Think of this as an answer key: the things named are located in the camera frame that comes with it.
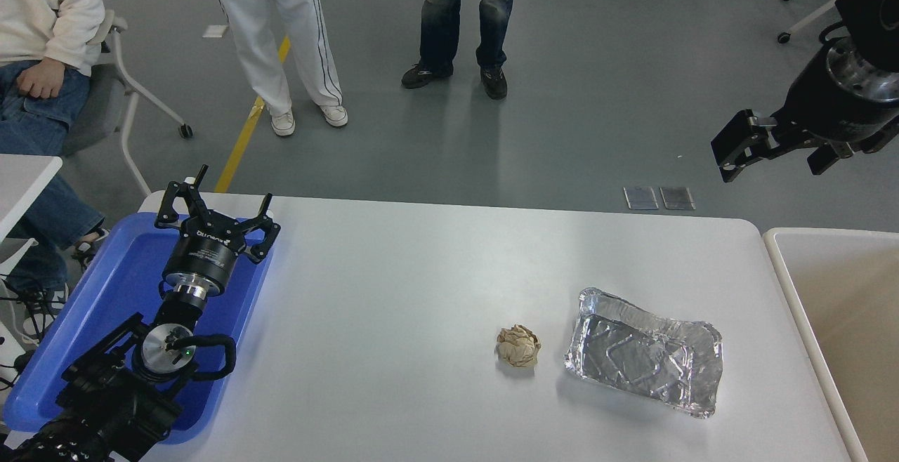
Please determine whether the blue plastic tray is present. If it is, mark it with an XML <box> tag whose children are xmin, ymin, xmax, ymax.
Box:
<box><xmin>2</xmin><ymin>211</ymin><xmax>275</xmax><ymax>445</ymax></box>

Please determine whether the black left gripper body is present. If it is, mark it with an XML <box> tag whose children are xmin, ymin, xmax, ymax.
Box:
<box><xmin>163</xmin><ymin>213</ymin><xmax>248</xmax><ymax>289</ymax></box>

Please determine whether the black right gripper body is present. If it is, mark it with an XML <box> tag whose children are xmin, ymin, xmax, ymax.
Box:
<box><xmin>775</xmin><ymin>48</ymin><xmax>899</xmax><ymax>145</ymax></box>

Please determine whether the person's hand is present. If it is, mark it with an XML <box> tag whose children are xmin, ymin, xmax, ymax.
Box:
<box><xmin>15</xmin><ymin>57</ymin><xmax>68</xmax><ymax>100</ymax></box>

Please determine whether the person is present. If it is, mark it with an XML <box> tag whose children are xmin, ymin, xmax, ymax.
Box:
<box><xmin>401</xmin><ymin>0</ymin><xmax>518</xmax><ymax>101</ymax></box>
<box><xmin>0</xmin><ymin>0</ymin><xmax>110</xmax><ymax>340</ymax></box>
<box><xmin>199</xmin><ymin>0</ymin><xmax>349</xmax><ymax>138</ymax></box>

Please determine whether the crumpled tan paper ball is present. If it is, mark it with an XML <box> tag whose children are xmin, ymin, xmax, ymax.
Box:
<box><xmin>497</xmin><ymin>324</ymin><xmax>542</xmax><ymax>369</ymax></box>

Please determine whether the black cable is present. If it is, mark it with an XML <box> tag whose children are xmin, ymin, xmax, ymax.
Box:
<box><xmin>0</xmin><ymin>276</ymin><xmax>71</xmax><ymax>385</ymax></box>

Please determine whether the white wheeled chair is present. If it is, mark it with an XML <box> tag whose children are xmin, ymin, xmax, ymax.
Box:
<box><xmin>777</xmin><ymin>0</ymin><xmax>861</xmax><ymax>45</ymax></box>

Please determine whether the grey office chair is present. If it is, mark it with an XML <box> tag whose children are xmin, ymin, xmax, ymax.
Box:
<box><xmin>60</xmin><ymin>0</ymin><xmax>194</xmax><ymax>197</ymax></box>

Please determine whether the silver foil tray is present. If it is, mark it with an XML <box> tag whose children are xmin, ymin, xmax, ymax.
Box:
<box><xmin>565</xmin><ymin>287</ymin><xmax>724</xmax><ymax>419</ymax></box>

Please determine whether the large pale bin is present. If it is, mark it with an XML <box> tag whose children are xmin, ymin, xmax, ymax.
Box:
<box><xmin>763</xmin><ymin>227</ymin><xmax>899</xmax><ymax>462</ymax></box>

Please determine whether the grey floor plate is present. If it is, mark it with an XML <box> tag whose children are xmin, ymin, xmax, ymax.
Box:
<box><xmin>660</xmin><ymin>186</ymin><xmax>696</xmax><ymax>211</ymax></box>
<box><xmin>624</xmin><ymin>186</ymin><xmax>660</xmax><ymax>211</ymax></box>

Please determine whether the white side table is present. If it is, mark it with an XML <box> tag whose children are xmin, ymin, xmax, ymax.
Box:
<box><xmin>0</xmin><ymin>154</ymin><xmax>64</xmax><ymax>277</ymax></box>

